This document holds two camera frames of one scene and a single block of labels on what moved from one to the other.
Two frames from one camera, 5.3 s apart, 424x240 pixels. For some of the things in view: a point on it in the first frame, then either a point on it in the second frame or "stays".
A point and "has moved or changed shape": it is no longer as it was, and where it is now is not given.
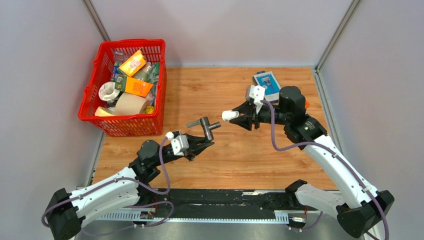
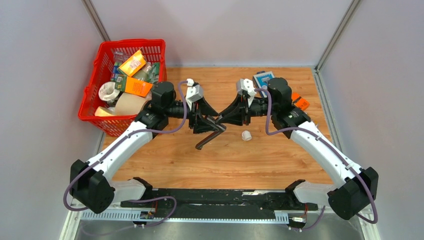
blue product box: (271, 85) stays
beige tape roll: (129, 104) stays
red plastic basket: (126, 94) stays
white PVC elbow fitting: (227, 115) has moved or changed shape
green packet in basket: (153, 75) stays
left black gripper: (197, 140) to (200, 125)
